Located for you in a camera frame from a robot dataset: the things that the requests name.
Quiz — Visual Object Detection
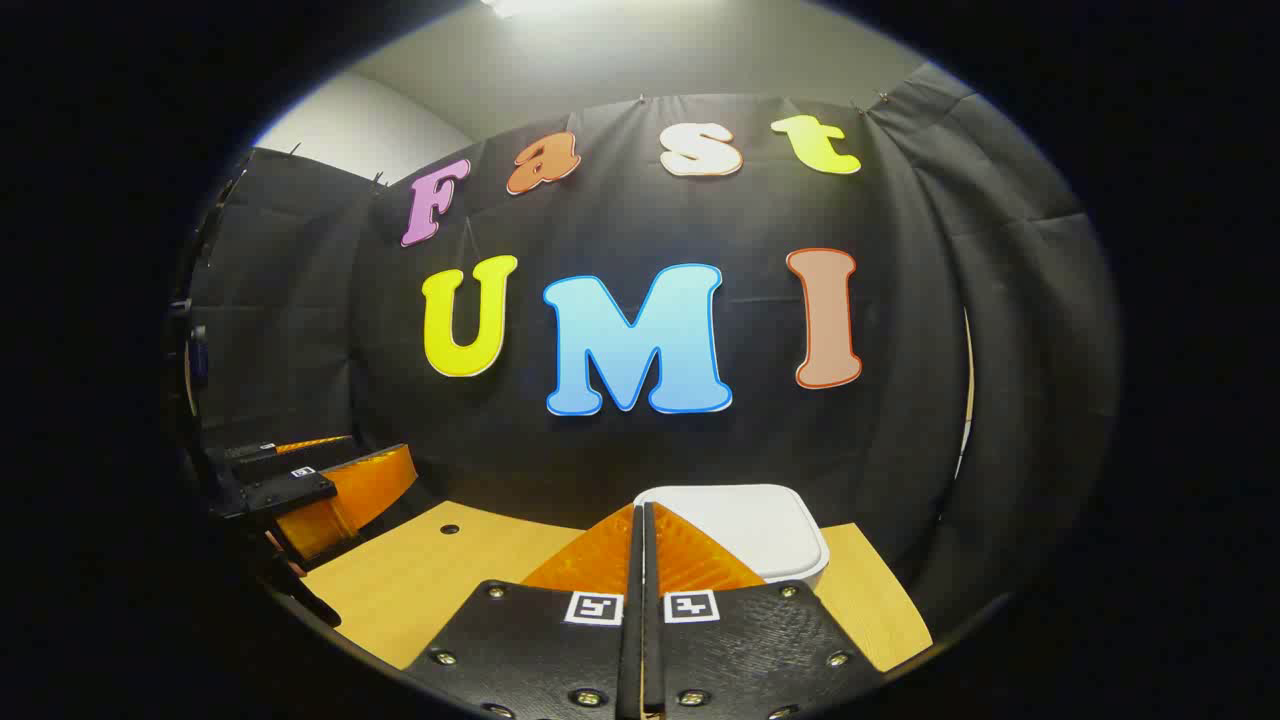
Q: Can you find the white desktop garbage bin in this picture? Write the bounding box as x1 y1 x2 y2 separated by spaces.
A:
633 484 831 587

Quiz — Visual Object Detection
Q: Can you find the wooden desktop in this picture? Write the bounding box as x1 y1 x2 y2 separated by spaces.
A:
300 500 936 673

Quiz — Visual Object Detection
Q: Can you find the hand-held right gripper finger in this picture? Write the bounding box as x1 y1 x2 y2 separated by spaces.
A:
400 503 642 720
642 502 886 720

